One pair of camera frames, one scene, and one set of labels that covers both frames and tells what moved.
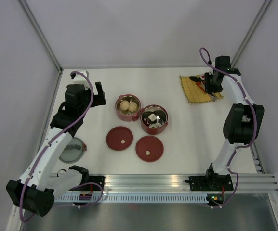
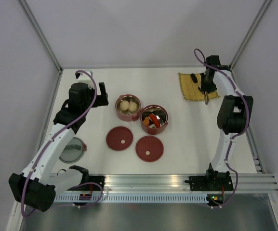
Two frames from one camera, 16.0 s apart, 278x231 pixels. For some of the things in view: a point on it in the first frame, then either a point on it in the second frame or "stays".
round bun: [124, 105] stays
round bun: [132, 107] stays
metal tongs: [213, 98] -> [206, 98]
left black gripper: [98, 99] stays
